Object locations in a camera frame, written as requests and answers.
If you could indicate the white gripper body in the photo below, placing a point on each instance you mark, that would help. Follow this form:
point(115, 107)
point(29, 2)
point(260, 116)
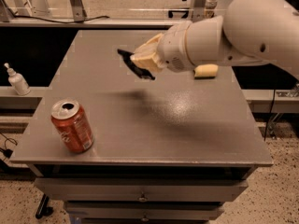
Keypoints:
point(173, 48)

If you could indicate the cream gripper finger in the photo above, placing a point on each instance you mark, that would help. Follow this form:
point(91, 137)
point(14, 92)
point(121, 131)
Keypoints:
point(149, 46)
point(150, 62)

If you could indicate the dark blue rxbar wrapper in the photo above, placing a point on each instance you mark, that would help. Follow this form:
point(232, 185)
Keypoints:
point(139, 72)

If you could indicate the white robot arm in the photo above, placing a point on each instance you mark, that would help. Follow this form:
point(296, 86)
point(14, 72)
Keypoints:
point(249, 33)

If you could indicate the red coke can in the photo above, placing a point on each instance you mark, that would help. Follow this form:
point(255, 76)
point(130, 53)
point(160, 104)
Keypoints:
point(69, 118)

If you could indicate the yellow sponge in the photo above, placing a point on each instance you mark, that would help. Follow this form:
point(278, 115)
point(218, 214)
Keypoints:
point(206, 71)

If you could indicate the white pump bottle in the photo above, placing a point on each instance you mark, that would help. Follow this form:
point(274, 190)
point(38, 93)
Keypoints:
point(17, 81)

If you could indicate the grey upper drawer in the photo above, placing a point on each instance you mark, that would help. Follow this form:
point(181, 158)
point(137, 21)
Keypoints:
point(141, 190)

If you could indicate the grey drawer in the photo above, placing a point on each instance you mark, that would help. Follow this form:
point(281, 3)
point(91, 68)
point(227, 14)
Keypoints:
point(141, 190)
point(143, 211)

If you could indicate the grey lower drawer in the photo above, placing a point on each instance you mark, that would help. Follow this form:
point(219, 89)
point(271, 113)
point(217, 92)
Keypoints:
point(143, 211)

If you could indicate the grey metal frame post right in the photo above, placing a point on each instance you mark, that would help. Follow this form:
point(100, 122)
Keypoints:
point(197, 9)

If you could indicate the grey metal frame post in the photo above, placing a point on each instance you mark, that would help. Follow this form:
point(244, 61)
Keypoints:
point(197, 9)
point(78, 10)

